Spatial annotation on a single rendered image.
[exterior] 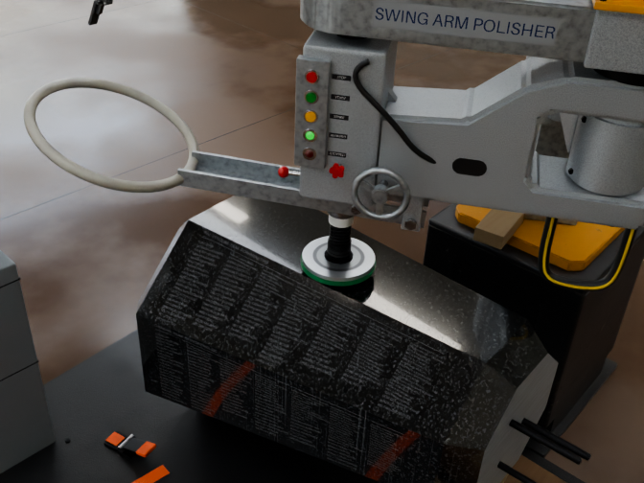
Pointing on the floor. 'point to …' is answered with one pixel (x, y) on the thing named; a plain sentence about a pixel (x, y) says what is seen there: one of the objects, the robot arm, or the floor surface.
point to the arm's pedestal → (19, 378)
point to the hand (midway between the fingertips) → (74, 6)
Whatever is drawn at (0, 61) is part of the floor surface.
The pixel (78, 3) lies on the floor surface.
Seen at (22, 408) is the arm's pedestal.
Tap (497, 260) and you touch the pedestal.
